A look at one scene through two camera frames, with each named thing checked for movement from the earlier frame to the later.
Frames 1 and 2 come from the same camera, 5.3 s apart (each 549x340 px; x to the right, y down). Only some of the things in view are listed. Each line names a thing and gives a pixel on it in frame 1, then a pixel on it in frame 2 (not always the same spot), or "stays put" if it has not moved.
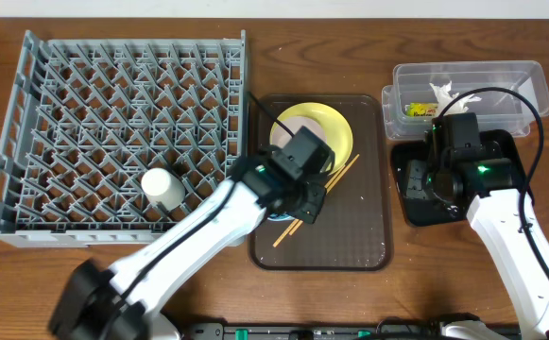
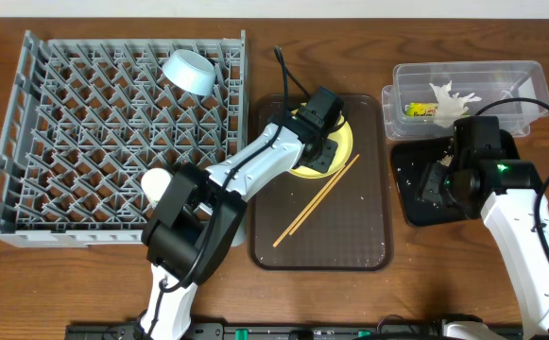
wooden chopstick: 328,190 stays put
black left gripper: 307,204 → 324,154
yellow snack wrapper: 421,109 stays put
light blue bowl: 280,217 → 190,72
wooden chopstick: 328,191 stays put
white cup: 161,184 stays put
